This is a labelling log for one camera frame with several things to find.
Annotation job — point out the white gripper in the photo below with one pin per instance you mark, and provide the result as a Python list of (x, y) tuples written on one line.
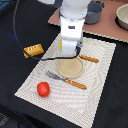
[(71, 33)]

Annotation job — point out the toy bread loaf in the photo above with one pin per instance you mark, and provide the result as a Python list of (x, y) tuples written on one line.
[(33, 50)]

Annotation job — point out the red toy tomato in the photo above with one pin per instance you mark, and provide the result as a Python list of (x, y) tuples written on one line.
[(43, 89)]

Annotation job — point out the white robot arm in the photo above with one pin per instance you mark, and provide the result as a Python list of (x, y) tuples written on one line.
[(71, 18)]

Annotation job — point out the right grey pot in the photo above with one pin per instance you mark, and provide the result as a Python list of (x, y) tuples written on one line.
[(94, 11)]

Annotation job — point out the pink mat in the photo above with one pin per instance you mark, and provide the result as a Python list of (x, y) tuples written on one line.
[(107, 26)]

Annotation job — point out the round wooden plate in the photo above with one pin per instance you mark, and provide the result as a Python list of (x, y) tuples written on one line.
[(70, 68)]

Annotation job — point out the cream bowl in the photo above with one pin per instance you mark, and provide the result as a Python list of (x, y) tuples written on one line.
[(122, 15)]

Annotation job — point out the woven beige placemat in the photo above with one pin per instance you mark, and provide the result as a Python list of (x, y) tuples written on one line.
[(71, 103)]

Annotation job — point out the knife with wooden handle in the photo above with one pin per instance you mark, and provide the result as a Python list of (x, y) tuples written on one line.
[(89, 58)]

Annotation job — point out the fork with wooden handle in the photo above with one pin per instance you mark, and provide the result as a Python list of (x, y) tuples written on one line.
[(56, 77)]

